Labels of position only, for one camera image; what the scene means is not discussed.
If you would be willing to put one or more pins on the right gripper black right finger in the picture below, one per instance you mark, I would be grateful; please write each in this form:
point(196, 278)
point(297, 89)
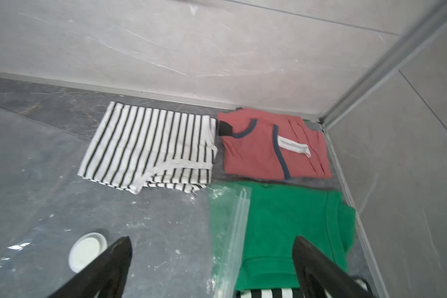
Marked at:
point(319, 277)

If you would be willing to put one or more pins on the green ribbed garment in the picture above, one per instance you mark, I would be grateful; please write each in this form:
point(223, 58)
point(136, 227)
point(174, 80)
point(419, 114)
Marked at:
point(277, 215)

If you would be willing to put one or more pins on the clear plastic vacuum bag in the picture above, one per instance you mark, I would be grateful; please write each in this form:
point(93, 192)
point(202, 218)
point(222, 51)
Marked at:
point(45, 208)

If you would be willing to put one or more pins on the white vacuum bag valve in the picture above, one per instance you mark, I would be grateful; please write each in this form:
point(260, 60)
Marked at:
point(85, 250)

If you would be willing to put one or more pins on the red garment with dark trim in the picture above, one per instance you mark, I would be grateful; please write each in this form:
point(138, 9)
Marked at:
point(266, 146)

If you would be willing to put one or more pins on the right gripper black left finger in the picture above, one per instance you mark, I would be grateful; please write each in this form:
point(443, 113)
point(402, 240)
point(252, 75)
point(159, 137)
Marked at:
point(105, 277)

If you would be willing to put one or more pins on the large striped white garment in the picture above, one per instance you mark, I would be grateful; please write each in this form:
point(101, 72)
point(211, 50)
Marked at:
point(136, 147)

